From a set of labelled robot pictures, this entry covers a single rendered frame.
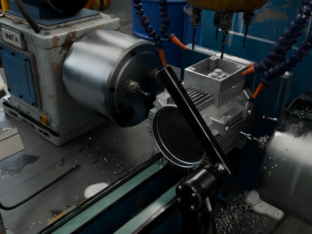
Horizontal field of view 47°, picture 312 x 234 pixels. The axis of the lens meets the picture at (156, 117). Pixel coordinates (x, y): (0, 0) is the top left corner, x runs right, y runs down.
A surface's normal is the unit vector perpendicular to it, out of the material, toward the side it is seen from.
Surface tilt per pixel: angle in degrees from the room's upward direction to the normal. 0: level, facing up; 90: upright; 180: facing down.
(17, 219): 0
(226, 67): 90
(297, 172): 73
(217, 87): 90
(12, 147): 65
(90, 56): 47
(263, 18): 90
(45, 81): 89
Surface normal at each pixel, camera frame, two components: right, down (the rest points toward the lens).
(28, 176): 0.02, -0.86
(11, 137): 0.69, -0.06
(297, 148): -0.52, -0.20
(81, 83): -0.64, 0.22
